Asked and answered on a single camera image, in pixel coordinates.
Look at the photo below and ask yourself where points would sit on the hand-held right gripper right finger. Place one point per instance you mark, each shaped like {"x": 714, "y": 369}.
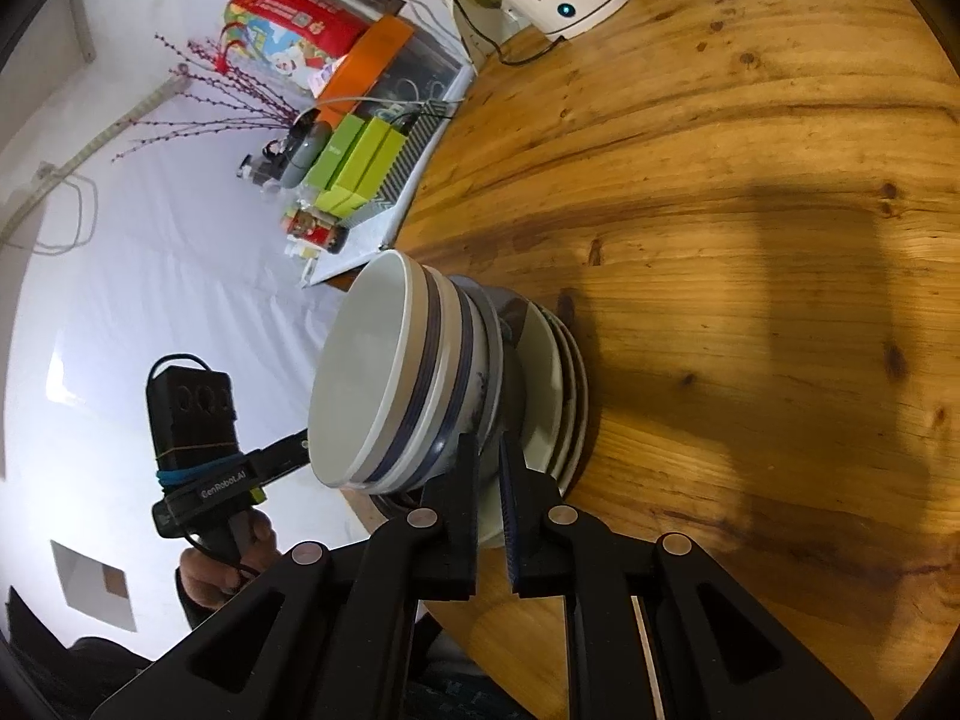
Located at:
{"x": 511, "y": 525}

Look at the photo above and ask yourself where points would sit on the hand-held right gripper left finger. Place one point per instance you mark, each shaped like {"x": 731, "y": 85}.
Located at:
{"x": 461, "y": 510}

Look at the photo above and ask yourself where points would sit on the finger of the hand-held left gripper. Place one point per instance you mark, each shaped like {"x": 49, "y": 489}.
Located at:
{"x": 285, "y": 457}

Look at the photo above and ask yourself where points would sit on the grey-green plate with fish print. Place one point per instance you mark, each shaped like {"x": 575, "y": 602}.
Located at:
{"x": 568, "y": 390}
{"x": 583, "y": 405}
{"x": 540, "y": 390}

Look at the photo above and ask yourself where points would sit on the person's left hand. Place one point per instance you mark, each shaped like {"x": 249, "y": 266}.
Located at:
{"x": 217, "y": 581}

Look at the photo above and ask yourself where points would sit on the person's clothing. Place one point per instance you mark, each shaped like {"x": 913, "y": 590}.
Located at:
{"x": 457, "y": 682}

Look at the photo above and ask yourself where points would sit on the white paper sheet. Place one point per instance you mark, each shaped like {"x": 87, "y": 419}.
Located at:
{"x": 82, "y": 577}

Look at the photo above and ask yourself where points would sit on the red printed can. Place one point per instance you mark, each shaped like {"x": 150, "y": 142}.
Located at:
{"x": 311, "y": 225}

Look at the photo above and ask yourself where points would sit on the small black object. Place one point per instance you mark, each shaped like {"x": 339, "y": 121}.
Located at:
{"x": 339, "y": 238}

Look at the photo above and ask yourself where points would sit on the black device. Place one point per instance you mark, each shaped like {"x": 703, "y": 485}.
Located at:
{"x": 262, "y": 165}

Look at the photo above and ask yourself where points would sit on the grey oval case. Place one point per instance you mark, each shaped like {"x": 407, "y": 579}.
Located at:
{"x": 307, "y": 154}

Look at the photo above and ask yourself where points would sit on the dark green box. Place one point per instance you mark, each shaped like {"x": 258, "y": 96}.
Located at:
{"x": 337, "y": 154}

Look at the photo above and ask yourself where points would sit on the lime green box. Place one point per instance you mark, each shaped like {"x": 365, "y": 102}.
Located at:
{"x": 367, "y": 165}

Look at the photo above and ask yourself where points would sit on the purple bud branches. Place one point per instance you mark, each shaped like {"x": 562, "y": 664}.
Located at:
{"x": 274, "y": 114}

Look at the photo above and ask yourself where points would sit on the grey zigzag pattern box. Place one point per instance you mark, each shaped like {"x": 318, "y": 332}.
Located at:
{"x": 409, "y": 157}

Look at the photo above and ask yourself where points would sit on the clear container with orange lid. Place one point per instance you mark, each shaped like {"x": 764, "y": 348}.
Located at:
{"x": 367, "y": 52}

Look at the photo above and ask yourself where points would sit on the red cartoon gift bag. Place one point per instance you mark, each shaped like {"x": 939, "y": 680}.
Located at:
{"x": 300, "y": 15}

